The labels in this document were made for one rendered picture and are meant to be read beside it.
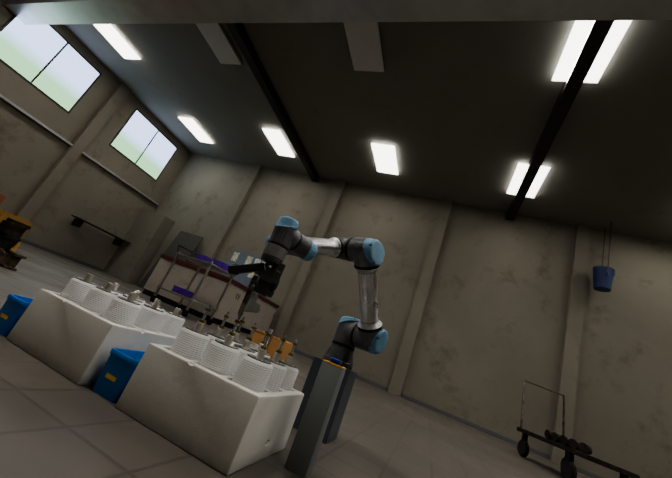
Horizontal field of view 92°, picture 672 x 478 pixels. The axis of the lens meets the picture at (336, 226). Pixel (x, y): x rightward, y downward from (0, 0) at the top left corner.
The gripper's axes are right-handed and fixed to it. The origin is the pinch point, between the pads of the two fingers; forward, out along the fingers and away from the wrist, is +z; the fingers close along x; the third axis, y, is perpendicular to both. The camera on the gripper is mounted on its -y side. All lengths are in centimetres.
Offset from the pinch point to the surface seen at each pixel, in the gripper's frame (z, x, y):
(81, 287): 11, 25, -56
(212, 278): -48, 645, -126
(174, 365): 18.8, -3.3, -9.9
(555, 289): -320, 551, 622
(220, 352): 11.4, -4.7, 0.2
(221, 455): 31.3, -14.1, 11.6
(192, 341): 11.9, 0.7, -9.1
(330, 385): 9.3, 0.3, 35.2
